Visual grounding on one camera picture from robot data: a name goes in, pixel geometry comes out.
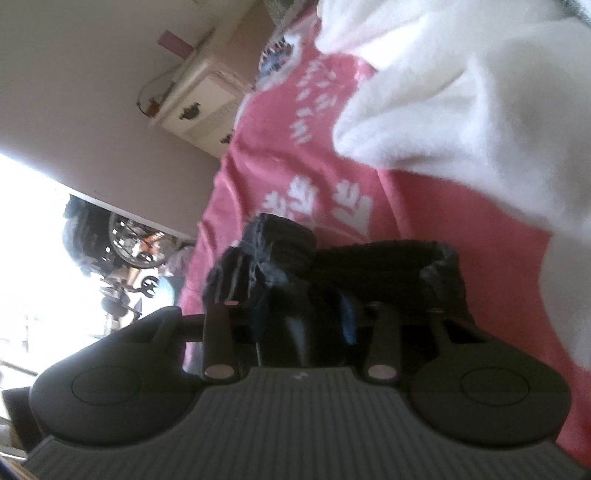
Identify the black garment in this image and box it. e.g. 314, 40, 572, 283
202, 214, 474, 367

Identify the light blue plastic stool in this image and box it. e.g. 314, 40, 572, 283
154, 276, 182, 303

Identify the wheelchair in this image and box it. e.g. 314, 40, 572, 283
62, 195, 187, 321

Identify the pink plastic bag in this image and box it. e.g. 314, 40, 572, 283
161, 245, 194, 277

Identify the pink floral bedsheet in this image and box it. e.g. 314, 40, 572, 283
179, 15, 590, 464

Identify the white bedside cabinet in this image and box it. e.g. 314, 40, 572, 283
152, 1, 274, 159

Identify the white fluffy blanket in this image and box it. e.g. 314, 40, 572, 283
315, 1, 590, 368

